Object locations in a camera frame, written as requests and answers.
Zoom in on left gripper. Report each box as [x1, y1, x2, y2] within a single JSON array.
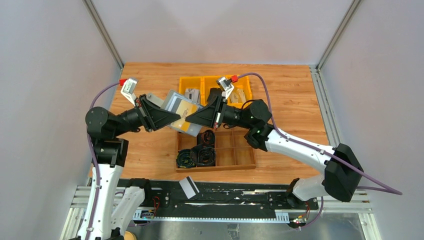
[[113, 94, 181, 137]]

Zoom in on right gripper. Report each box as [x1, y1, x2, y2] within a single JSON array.
[[186, 94, 254, 130]]

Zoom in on grey card holder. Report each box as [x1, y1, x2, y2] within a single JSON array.
[[147, 90, 203, 137]]

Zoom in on yellow credit card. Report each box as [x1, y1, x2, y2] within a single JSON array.
[[170, 100, 199, 132]]

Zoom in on white credit card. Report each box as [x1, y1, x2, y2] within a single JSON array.
[[179, 176, 200, 199]]

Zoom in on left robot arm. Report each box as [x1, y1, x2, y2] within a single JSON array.
[[76, 94, 181, 240]]

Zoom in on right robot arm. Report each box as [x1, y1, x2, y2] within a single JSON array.
[[185, 96, 363, 209]]

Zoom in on black card wallet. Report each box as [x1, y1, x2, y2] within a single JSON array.
[[206, 87, 222, 103]]

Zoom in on white cards in bin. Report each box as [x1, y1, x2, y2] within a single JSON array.
[[184, 88, 201, 104]]

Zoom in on beige cards in bin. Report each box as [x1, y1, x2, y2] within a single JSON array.
[[229, 87, 247, 104]]

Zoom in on rolled tie middle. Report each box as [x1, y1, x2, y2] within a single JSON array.
[[196, 129, 216, 148]]

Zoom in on rolled tie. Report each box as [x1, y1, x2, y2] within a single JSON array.
[[176, 149, 196, 169], [190, 145, 217, 167], [196, 129, 216, 148]]

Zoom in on yellow three-bin tray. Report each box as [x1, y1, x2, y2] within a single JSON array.
[[177, 75, 253, 108]]

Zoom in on rolled tie bottom centre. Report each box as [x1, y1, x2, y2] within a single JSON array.
[[190, 145, 217, 167]]

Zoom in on wooden compartment tray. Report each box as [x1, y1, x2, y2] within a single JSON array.
[[175, 127, 257, 173]]

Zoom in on rolled tie bottom left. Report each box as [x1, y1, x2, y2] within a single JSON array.
[[176, 149, 196, 169]]

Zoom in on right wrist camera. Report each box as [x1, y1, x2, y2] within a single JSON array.
[[216, 76, 235, 100]]

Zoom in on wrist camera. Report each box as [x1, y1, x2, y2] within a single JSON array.
[[119, 78, 138, 106], [216, 76, 235, 100]]

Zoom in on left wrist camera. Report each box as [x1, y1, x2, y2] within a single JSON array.
[[119, 78, 138, 106]]

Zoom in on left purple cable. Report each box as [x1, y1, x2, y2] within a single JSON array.
[[84, 82, 123, 240]]

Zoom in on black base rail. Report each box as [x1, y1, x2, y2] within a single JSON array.
[[123, 179, 320, 220]]

